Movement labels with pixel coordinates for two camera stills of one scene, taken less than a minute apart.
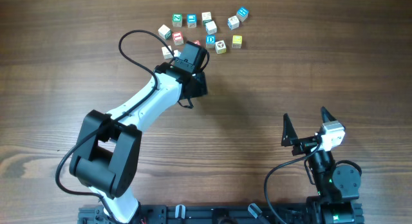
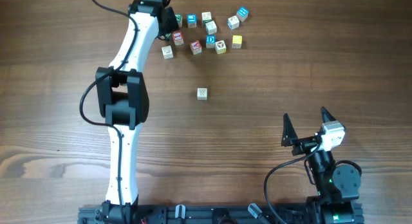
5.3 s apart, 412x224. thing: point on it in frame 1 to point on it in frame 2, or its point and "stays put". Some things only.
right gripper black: [290, 136] stays put
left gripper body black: [201, 87] to [172, 26]
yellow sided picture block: [220, 47] stays put
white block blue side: [233, 22] stays put
